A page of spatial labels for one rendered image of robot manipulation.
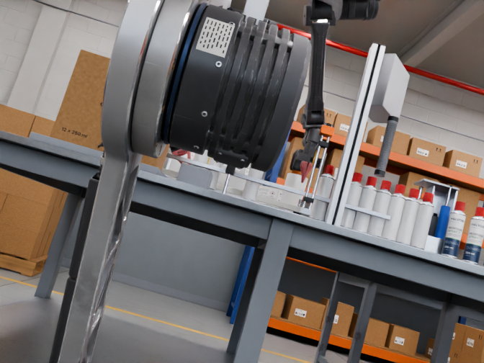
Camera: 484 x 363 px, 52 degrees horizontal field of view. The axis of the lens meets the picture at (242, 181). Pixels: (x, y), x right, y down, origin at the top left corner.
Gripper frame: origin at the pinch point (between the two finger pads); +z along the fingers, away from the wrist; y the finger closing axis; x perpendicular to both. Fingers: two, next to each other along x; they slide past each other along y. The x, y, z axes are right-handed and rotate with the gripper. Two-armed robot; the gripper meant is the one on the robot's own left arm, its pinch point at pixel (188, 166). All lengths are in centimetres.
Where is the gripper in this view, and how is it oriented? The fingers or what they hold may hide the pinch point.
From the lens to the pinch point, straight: 180.6
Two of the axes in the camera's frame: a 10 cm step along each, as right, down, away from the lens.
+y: 0.0, 1.4, 9.9
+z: 3.9, 9.1, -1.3
